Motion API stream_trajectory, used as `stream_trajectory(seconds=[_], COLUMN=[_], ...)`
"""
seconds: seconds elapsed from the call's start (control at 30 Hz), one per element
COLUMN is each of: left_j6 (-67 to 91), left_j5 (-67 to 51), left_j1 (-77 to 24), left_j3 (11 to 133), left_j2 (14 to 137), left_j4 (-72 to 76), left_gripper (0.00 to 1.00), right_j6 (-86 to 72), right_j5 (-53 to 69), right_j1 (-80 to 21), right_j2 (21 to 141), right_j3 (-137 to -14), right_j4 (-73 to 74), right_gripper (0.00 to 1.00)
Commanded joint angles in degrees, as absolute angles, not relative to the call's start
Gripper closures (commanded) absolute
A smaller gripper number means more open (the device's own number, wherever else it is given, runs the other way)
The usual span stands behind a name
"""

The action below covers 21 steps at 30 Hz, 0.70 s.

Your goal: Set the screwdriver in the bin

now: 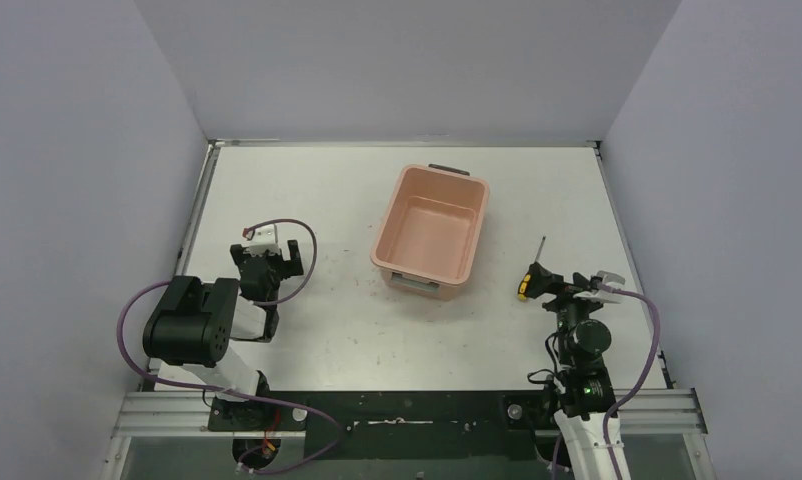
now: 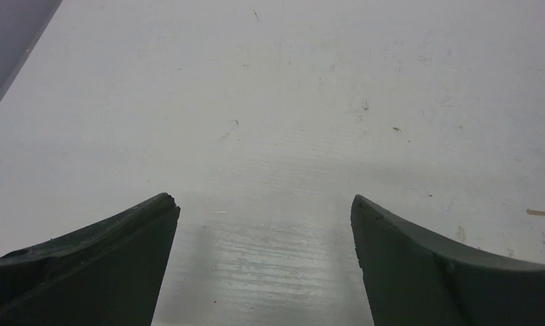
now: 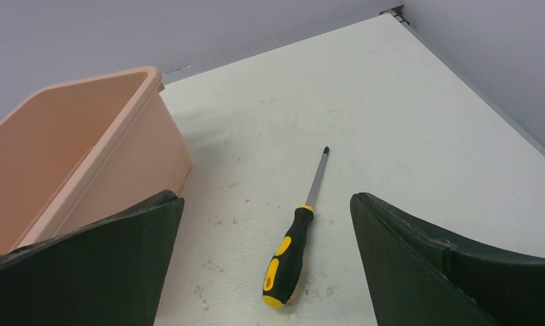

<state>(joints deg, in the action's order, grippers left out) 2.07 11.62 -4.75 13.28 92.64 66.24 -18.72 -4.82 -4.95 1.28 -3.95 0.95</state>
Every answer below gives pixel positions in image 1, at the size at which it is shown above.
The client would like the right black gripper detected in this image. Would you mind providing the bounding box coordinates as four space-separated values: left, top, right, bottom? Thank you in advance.
526 262 607 366

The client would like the yellow black screwdriver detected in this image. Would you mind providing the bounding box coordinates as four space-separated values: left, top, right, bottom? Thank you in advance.
517 235 547 301

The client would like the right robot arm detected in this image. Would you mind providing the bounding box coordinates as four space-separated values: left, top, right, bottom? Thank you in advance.
519 262 630 479

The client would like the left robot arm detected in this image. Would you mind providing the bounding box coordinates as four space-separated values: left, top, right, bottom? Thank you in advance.
142 239 304 431

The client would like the pink plastic bin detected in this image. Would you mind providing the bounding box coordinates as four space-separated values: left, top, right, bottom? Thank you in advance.
370 164 490 301

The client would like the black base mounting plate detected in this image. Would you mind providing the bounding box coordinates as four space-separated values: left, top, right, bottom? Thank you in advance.
202 389 559 465

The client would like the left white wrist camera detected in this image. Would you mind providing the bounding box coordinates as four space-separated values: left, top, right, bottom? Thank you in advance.
243 224 281 256

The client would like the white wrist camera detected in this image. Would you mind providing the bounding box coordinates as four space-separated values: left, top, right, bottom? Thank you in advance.
243 224 281 256
573 270 626 305

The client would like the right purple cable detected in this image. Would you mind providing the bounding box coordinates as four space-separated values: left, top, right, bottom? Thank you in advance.
550 286 661 480

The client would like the purple cable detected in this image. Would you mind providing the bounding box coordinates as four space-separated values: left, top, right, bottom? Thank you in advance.
550 286 661 480
116 218 346 477

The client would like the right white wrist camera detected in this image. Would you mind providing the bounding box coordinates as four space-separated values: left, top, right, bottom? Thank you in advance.
573 270 626 305

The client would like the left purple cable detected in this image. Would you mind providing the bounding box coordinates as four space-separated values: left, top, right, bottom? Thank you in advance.
116 218 346 477

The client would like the aluminium front frame rail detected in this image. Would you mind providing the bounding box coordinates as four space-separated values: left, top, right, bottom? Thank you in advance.
112 389 707 438

